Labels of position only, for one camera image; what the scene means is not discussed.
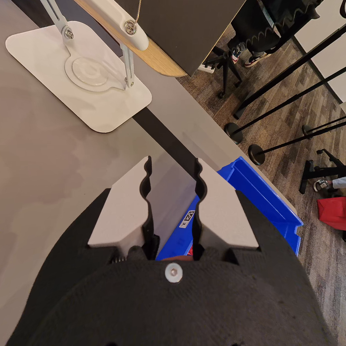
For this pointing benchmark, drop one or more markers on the white power strip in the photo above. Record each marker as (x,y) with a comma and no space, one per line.
(206,68)

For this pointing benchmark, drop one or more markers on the blue plastic bin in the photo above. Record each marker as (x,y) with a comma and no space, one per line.
(259,194)

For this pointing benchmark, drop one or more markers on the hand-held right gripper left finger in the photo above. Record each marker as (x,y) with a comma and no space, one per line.
(119,216)

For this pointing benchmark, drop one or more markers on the black stand pole round base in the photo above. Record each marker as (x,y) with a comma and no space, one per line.
(233,133)
(257,154)

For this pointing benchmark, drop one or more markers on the red bucket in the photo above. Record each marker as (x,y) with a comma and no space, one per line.
(332,213)

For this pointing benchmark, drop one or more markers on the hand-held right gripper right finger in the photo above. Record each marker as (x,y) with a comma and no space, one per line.
(227,216)

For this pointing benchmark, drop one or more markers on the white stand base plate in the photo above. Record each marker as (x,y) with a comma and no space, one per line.
(54,81)

